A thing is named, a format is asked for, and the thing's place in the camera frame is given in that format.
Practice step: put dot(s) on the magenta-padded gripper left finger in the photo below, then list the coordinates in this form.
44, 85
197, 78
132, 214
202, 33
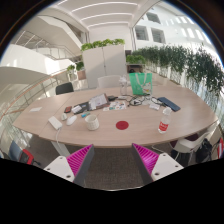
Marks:
61, 166

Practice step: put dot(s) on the small black case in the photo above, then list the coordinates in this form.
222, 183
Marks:
112, 98

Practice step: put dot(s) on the long row of green plants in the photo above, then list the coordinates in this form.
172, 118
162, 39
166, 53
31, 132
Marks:
196, 65

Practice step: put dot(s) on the white chair with dark seat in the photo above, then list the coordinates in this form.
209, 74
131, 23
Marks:
186, 145

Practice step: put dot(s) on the colourful sticker sheet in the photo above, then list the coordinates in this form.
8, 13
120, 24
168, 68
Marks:
115, 106

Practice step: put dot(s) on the open brown notebook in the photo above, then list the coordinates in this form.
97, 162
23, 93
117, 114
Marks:
98, 101

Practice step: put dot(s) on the green tote bag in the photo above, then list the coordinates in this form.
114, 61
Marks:
140, 85

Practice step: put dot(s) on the flat round red coaster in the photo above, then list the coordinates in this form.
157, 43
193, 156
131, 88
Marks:
122, 125

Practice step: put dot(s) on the white power strip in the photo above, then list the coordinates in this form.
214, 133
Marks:
55, 122

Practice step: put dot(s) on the red and grey chair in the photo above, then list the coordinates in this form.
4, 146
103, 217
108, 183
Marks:
26, 156

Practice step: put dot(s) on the small grey oval case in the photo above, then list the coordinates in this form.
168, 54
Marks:
64, 116

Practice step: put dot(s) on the white paper sheet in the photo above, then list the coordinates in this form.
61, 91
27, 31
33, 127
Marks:
35, 109

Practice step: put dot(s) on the wooden planter box with plants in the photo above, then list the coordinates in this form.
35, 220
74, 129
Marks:
135, 60

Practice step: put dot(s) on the small white box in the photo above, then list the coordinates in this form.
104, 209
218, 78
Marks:
76, 109

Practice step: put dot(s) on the black chair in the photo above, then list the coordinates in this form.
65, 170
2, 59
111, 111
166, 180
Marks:
64, 88

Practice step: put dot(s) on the white computer mouse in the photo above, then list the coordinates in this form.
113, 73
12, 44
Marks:
71, 120

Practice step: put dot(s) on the clear red-labelled water bottle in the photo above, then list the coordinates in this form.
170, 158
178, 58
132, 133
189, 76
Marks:
164, 126

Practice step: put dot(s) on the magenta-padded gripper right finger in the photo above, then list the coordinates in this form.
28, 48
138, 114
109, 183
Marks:
163, 165

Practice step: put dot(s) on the dark blue flat keyboard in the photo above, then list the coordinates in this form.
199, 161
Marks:
168, 104

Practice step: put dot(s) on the white cabinet topped with plants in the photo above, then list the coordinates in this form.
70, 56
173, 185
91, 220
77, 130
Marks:
104, 65

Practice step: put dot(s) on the black backpack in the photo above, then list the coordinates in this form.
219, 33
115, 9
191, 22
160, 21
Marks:
204, 151

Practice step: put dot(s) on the black tablet sleeve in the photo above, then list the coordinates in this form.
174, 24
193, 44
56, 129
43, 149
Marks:
84, 106

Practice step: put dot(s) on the white grid-pattern mug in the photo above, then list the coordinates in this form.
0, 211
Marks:
92, 123

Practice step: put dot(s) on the tall clear shaker bottle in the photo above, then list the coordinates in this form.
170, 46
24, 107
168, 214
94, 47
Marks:
123, 87

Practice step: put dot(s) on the brown planter with green plants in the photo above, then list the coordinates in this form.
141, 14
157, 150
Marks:
80, 71

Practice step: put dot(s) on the small white tissue pack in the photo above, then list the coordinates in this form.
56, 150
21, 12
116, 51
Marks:
154, 106

